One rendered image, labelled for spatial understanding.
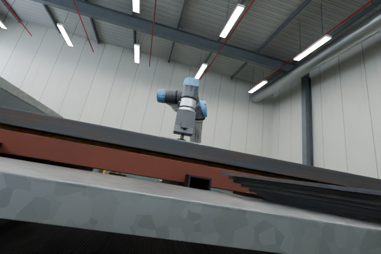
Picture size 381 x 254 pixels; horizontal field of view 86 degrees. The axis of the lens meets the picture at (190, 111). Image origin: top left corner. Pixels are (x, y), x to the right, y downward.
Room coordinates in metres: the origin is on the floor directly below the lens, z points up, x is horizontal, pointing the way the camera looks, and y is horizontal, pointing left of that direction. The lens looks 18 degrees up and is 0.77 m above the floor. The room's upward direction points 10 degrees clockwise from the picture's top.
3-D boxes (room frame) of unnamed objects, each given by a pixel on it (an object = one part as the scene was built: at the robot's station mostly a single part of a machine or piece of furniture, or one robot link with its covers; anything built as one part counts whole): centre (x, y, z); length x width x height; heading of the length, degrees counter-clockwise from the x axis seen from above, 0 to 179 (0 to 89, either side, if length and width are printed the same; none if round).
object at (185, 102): (0.90, 0.02, 1.09); 0.08 x 0.08 x 0.05
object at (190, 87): (0.90, 0.02, 1.16); 0.09 x 0.08 x 0.11; 172
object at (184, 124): (0.89, 0.02, 1.01); 0.10 x 0.09 x 0.16; 5
